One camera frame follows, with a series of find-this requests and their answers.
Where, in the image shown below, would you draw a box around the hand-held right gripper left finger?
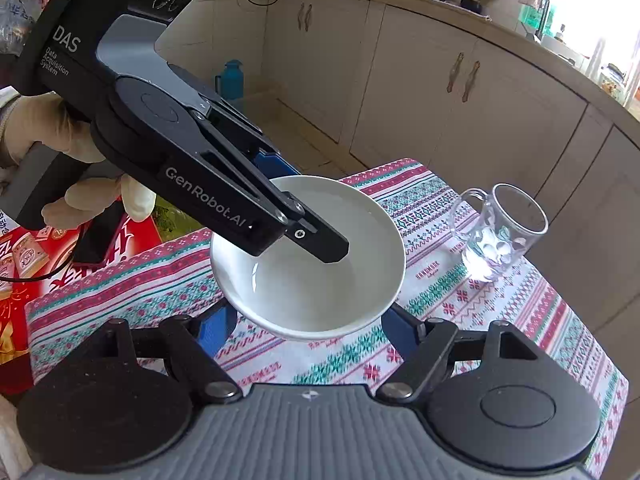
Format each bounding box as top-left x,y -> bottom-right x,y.
95,302 -> 244,404

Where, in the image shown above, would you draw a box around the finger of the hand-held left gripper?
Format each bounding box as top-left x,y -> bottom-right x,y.
200,91 -> 302,179
277,200 -> 350,264

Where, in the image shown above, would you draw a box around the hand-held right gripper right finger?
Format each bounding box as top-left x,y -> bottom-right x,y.
377,304 -> 539,402

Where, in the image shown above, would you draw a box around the plain white bowl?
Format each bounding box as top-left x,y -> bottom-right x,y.
210,175 -> 407,342

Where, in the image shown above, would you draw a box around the person's left hand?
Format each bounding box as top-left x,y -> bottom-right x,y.
0,91 -> 157,224

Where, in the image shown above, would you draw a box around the patterned tablecloth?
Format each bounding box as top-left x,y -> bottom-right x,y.
25,157 -> 631,479

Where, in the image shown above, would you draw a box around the blue thermos flask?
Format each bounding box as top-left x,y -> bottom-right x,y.
215,59 -> 247,112

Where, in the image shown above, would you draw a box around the green printed packet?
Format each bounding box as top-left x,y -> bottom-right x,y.
150,195 -> 202,235

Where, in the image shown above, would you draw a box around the clear glass mug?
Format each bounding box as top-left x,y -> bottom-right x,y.
449,183 -> 550,282

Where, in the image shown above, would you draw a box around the cream kitchen cabinets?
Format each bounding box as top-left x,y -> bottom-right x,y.
260,0 -> 640,321

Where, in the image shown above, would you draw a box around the clear printed plastic bag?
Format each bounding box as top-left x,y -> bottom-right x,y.
0,0 -> 58,57

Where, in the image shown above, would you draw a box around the red printed box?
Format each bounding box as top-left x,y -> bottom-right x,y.
0,210 -> 168,397

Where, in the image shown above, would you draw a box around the green dish soap bottle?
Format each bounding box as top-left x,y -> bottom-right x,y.
519,2 -> 555,33

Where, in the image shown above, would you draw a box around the metal kitchen faucet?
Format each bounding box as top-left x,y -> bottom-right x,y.
502,0 -> 552,38

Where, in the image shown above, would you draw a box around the black cable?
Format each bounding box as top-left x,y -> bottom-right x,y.
0,257 -> 78,284

